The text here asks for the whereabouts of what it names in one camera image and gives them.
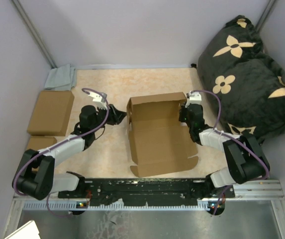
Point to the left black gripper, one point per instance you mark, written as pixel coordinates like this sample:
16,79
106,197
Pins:
115,119

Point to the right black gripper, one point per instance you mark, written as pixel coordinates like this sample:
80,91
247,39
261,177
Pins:
181,112

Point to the brown cardboard box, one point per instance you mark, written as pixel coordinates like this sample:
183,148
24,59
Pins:
159,143

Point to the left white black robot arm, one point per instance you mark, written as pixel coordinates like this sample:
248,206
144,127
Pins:
35,174

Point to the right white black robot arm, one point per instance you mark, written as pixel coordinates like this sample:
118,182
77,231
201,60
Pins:
244,156

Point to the folded brown box upper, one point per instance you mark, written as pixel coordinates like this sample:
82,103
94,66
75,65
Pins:
51,113

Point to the folded brown box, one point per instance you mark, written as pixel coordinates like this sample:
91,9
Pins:
51,113
40,142

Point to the folded brown box lower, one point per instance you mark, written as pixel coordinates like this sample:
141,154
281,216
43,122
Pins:
40,142

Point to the grey cloth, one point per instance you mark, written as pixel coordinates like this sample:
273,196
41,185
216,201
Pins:
63,78

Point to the black floral pillow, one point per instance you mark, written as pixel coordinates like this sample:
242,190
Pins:
247,86

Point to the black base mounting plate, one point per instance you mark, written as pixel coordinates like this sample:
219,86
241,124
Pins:
149,192

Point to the white paper sheet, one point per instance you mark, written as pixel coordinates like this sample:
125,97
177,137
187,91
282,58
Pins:
27,231

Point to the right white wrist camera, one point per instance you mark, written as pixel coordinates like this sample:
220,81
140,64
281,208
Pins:
193,98

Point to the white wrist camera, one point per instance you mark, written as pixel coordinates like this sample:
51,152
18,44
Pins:
99,100
193,98

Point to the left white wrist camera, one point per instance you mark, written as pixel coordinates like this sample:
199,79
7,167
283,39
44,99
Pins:
99,100

